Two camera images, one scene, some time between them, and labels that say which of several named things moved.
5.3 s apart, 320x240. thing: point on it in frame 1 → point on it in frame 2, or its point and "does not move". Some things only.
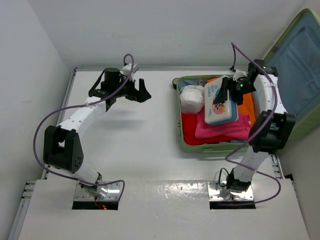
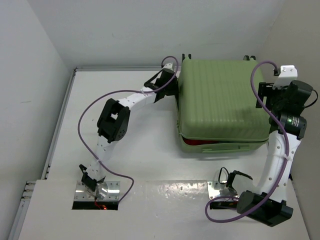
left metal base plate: x=113 y=193 does not move
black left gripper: x=139 y=95 → x=173 y=90
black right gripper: x=228 y=83 → x=266 y=89
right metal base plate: x=218 y=192 does not move
